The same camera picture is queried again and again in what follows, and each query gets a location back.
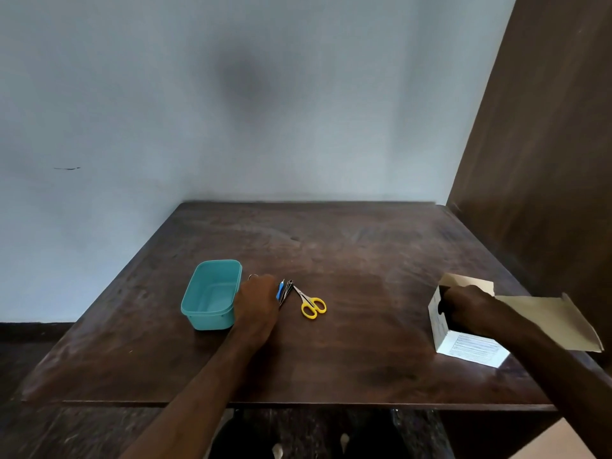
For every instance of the teal plastic container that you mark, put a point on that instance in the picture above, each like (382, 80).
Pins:
(210, 296)

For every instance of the beige board surface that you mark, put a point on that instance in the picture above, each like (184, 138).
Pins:
(550, 446)

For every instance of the person's right foot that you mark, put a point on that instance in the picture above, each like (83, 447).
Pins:
(344, 441)

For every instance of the white cardboard box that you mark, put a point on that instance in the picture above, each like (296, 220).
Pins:
(468, 346)

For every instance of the person's left foot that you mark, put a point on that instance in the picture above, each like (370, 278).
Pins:
(277, 451)

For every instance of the person's right hand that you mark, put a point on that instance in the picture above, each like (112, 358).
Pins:
(471, 308)

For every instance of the person's right forearm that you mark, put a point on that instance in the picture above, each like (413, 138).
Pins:
(564, 372)

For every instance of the person's left forearm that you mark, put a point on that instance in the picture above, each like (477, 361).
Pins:
(191, 406)

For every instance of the person's left hand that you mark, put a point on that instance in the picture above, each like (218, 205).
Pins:
(256, 305)

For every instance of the blue-handled small tool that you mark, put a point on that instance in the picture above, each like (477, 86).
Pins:
(279, 291)

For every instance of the brown wooden cabinet panel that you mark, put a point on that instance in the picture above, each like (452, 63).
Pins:
(550, 162)

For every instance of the small black metal tool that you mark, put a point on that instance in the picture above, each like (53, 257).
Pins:
(286, 292)

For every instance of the person's foot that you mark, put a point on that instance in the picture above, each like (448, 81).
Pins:
(277, 451)
(344, 441)

